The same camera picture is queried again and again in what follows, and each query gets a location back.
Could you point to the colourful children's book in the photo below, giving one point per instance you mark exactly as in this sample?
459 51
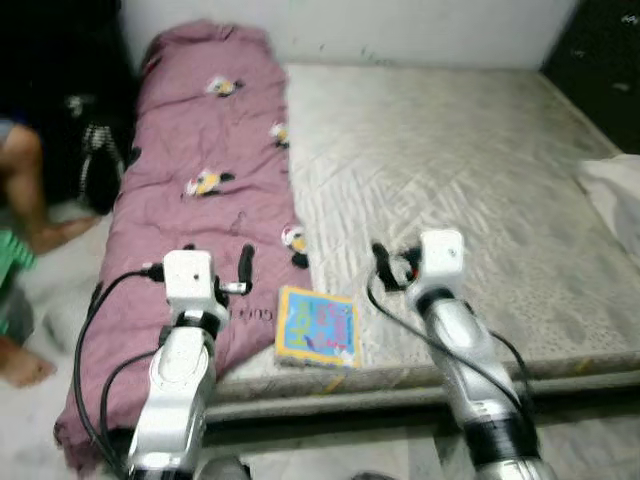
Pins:
318 328

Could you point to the white pillow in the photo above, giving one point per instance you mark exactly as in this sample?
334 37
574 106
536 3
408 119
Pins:
615 190

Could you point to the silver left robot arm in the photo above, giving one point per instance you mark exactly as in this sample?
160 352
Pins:
180 390

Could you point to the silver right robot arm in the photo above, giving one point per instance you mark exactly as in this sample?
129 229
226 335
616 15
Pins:
470 350

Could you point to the pink cartoon print quilt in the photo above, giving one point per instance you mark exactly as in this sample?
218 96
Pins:
200 140

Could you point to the white quilted mattress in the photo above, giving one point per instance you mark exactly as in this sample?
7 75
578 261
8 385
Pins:
450 170

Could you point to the black white tripod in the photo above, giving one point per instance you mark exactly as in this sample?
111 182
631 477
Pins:
98 160

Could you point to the person in green clothes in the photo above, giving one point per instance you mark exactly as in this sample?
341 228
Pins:
25 180

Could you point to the grey left robot leg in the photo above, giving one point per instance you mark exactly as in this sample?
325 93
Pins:
225 470

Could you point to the grey robot leg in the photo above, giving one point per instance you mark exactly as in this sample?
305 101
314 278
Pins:
225 470
372 477

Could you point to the grey right robot leg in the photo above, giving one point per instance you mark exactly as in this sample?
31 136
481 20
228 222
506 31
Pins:
372 477

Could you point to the black tufted headboard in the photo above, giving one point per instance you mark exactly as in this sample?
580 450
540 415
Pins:
600 70

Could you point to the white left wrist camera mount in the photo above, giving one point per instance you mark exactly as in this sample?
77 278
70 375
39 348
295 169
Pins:
190 278

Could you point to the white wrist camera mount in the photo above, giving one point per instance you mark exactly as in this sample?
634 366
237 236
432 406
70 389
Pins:
440 255
190 278

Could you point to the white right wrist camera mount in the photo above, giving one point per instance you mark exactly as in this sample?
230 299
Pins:
440 255

